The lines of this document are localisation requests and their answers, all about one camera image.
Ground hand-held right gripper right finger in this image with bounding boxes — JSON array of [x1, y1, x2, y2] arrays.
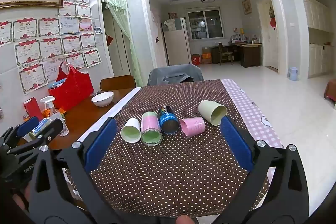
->
[[218, 116, 311, 224]]

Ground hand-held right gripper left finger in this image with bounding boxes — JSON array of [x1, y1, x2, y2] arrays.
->
[[28, 117, 118, 224]]

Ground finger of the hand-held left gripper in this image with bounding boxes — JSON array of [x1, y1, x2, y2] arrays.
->
[[0, 117, 40, 148], [8, 119, 65, 155]]

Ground white cup with green inside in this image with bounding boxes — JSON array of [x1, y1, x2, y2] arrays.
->
[[120, 118, 142, 142]]

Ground cream cup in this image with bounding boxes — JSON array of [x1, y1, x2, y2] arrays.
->
[[198, 100, 228, 126]]

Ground pink and green striped cup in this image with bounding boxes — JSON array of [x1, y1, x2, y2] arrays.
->
[[141, 111, 163, 147]]

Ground blue and black cup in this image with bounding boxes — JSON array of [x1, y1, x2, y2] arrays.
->
[[157, 106, 180, 135]]

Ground person's left hand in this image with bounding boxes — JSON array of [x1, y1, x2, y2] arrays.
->
[[11, 185, 31, 213]]

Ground person's right hand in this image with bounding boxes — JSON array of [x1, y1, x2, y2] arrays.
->
[[175, 216, 196, 224]]

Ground white and blue box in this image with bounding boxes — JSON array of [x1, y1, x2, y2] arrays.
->
[[28, 119, 52, 138]]

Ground clear spray bottle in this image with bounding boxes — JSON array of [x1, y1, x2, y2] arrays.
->
[[40, 96, 69, 137]]

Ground pink checked tablecloth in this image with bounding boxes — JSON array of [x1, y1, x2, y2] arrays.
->
[[220, 79, 285, 203]]

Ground red bag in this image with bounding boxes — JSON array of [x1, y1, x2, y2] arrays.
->
[[48, 62, 94, 112]]

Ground white bowl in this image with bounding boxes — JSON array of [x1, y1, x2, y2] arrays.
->
[[91, 91, 115, 107]]

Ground brown dotted tablecloth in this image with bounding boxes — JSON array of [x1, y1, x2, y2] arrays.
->
[[64, 79, 271, 220]]

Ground blue bin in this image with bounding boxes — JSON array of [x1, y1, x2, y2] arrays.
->
[[288, 67, 299, 81]]

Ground dark wooden desk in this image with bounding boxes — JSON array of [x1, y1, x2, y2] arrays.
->
[[211, 42, 263, 68]]

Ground dark wooden chair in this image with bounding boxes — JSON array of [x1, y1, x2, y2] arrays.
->
[[218, 43, 234, 66]]

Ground brown cardboard box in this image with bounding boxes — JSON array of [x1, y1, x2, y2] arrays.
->
[[201, 47, 213, 64]]

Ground grey jacket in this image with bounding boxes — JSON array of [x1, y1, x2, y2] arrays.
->
[[147, 64, 205, 87]]

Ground white door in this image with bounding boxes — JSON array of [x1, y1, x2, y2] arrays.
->
[[259, 0, 279, 71]]

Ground white refrigerator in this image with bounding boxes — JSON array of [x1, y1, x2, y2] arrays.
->
[[161, 17, 192, 66]]

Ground green door curtain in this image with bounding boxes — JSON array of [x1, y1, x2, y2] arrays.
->
[[100, 0, 144, 87]]

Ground window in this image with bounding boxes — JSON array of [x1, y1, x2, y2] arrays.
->
[[187, 6, 224, 40]]

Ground white cabinet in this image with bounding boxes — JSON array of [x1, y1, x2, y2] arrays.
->
[[293, 0, 336, 79]]

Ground group of wall certificates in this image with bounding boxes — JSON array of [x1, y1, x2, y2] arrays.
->
[[0, 0, 102, 95]]

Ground framed wall picture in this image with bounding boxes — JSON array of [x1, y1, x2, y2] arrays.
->
[[242, 0, 252, 16]]

